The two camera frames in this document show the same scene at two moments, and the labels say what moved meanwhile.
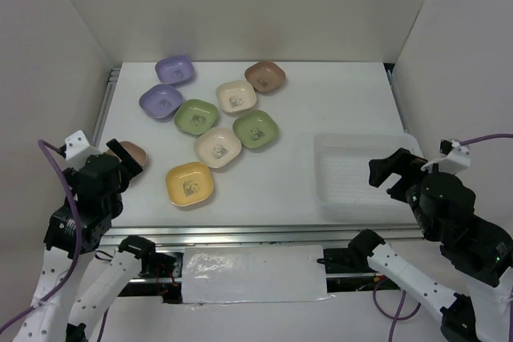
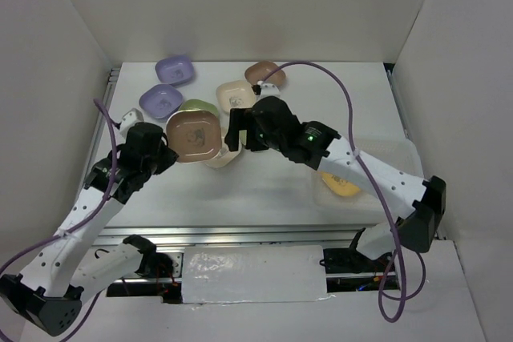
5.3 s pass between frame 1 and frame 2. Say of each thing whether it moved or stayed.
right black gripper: moved
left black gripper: moved
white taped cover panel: stayed
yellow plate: moved
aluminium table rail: stayed
